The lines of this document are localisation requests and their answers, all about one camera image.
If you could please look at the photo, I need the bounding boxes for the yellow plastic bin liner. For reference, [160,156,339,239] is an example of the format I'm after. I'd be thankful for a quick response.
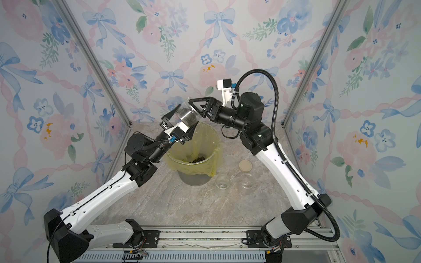
[164,122,223,177]

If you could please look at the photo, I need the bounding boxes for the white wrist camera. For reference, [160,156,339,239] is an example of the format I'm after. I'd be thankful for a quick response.
[164,122,189,143]
[217,79,236,106]

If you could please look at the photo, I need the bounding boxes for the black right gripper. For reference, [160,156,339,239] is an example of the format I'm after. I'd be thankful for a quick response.
[192,98,251,134]

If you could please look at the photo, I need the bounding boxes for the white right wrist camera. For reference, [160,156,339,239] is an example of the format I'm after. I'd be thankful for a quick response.
[217,79,236,106]

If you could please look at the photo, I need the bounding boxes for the small jar with grey lid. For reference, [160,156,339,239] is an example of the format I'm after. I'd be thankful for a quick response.
[175,103,201,128]

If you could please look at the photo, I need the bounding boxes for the black corrugated cable conduit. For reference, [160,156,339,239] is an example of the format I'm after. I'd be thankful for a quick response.
[231,68,341,242]

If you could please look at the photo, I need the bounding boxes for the grey mesh trash bin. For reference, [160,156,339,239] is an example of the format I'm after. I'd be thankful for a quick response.
[177,161,212,186]

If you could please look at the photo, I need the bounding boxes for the glass jar with tea leaves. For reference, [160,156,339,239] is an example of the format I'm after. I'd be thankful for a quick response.
[215,175,231,190]

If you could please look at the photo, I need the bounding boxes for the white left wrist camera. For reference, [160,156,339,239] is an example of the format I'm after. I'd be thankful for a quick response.
[164,122,189,143]

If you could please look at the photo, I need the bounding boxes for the beige round jar lid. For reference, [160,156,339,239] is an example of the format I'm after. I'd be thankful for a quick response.
[239,160,253,173]

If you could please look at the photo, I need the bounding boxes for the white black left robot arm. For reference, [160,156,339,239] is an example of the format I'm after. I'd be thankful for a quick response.
[44,103,201,263]

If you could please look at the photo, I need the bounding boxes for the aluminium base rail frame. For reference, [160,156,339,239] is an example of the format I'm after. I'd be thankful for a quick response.
[75,226,345,263]

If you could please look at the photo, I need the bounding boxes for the translucent round container lid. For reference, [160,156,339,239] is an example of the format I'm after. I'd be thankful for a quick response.
[223,155,238,168]

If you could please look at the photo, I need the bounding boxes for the translucent plastic container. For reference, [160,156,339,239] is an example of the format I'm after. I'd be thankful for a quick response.
[237,173,255,196]

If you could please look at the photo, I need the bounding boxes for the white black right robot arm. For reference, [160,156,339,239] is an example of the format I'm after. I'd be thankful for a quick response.
[188,92,340,247]

